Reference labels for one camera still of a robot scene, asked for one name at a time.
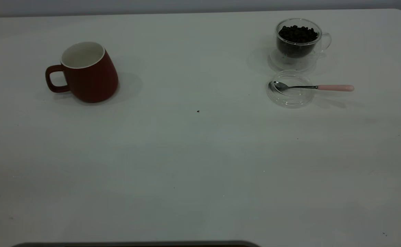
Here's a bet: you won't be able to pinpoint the red ceramic mug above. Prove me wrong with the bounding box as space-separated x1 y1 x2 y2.
45 42 119 103

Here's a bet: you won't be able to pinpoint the metal spoon with pink handle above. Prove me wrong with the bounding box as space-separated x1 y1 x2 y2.
272 81 354 92

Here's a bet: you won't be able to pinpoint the dark coffee beans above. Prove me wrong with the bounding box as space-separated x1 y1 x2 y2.
278 25 318 57

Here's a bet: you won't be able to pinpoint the clear glass saucer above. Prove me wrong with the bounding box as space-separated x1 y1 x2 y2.
268 46 318 73
267 70 315 108

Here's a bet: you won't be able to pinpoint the clear glass cup with handle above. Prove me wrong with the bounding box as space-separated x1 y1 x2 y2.
275 18 332 59

